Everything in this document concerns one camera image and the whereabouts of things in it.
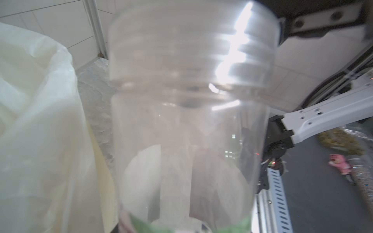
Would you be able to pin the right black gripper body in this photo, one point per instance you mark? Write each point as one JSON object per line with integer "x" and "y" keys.
{"x": 314, "y": 19}

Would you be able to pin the white lid rose tea jar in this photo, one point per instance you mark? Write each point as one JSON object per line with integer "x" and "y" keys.
{"x": 188, "y": 125}

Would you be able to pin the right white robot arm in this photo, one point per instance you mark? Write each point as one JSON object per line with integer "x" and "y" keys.
{"x": 286, "y": 130}

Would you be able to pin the beige ribbed trash bin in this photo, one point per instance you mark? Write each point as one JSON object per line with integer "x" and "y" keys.
{"x": 106, "y": 186}

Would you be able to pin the white trash bag liner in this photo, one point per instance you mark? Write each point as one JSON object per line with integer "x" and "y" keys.
{"x": 48, "y": 174}

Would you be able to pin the aluminium mounting rail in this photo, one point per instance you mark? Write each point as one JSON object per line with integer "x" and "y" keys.
{"x": 270, "y": 214}

